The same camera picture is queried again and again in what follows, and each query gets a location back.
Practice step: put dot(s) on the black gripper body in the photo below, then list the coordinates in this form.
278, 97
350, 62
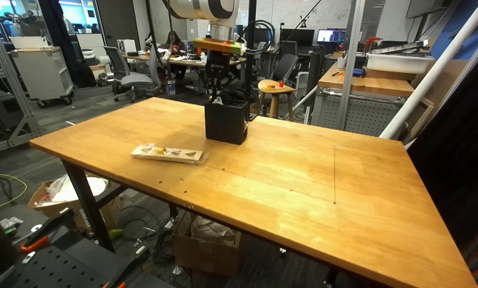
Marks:
219, 67

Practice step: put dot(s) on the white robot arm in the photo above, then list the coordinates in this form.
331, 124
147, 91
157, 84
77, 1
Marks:
206, 11

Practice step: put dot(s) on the black perforated box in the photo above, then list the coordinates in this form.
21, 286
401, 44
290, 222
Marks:
226, 126

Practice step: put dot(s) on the brown cardboard box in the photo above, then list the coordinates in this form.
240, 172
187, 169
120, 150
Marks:
206, 251

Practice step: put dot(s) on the cardboard box with plastic bag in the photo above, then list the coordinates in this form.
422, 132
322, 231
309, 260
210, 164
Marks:
63, 198

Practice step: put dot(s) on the black vertical pole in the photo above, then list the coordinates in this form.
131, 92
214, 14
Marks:
250, 54

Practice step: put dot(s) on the round wooden stool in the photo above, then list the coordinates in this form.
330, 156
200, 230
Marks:
275, 89

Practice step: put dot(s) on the seated person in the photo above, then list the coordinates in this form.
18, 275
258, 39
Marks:
174, 43

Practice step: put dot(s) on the black office chair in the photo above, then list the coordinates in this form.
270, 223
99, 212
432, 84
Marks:
285, 67

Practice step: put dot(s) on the wooden shape puzzle board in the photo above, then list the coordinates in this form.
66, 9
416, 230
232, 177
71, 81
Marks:
184, 156

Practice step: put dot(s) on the red yellow triangle block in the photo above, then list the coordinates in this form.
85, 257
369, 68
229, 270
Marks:
163, 150

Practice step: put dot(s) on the dark computer monitor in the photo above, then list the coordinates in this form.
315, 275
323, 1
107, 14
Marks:
296, 38

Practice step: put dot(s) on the lit computer monitor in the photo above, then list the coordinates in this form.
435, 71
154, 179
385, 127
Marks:
331, 36

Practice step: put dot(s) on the grey metal pole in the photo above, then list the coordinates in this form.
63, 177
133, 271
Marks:
352, 54

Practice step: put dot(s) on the wooden workbench with drawers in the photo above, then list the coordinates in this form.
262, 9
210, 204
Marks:
366, 86

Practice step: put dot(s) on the black metal table leg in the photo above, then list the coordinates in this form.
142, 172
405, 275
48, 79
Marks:
88, 206

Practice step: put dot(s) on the white plastic bin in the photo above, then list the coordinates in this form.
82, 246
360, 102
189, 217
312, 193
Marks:
398, 63

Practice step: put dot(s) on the white rolling cabinet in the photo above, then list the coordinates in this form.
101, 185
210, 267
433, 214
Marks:
40, 70

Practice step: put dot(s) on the white pole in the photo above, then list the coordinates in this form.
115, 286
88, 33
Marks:
435, 70

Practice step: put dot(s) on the black perforated panel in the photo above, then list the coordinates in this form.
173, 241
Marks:
67, 267

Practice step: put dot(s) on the blue panel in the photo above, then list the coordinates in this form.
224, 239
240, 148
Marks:
454, 27

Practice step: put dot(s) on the black curtain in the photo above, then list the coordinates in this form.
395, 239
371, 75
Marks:
456, 161

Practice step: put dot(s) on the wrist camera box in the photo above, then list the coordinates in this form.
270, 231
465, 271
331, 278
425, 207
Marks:
216, 47

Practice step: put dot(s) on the grey metal shelf frame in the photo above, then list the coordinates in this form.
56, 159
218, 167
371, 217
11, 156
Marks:
8, 107

